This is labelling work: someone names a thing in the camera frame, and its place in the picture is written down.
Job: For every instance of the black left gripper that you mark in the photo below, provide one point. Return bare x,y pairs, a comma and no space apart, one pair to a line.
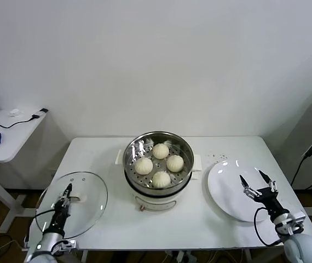
60,216

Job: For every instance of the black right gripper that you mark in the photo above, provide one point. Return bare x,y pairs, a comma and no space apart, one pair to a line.
268,198

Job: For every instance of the glass pot lid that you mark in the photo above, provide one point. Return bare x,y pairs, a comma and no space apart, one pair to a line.
90,202

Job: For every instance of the white steamed baozi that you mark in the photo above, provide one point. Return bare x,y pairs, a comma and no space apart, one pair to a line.
161,179
175,163
160,150
144,165

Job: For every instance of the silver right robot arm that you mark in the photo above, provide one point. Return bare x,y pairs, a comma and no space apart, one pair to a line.
303,246

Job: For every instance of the perforated steel steamer basket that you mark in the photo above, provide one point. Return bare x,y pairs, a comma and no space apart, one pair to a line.
184,157

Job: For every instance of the white round plate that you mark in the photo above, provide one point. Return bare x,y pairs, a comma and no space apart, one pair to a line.
224,189

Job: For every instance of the scattered black crumbs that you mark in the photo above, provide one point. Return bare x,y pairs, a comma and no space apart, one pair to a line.
219,156

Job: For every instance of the white side desk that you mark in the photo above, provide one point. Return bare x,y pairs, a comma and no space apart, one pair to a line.
11,142

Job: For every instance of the white electric cooker base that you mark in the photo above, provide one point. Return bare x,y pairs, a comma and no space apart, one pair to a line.
158,202

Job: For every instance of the small white crumpled object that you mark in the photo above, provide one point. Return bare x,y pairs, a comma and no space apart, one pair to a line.
16,112

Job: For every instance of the white power strip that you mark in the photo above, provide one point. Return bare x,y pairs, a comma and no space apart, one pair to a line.
183,257

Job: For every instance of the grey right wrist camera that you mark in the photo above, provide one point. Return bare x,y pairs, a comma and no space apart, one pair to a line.
299,216

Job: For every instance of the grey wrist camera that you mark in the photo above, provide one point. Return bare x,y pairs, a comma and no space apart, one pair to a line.
67,243
299,216

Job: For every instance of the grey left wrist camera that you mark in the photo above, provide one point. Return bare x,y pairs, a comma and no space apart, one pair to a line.
67,243

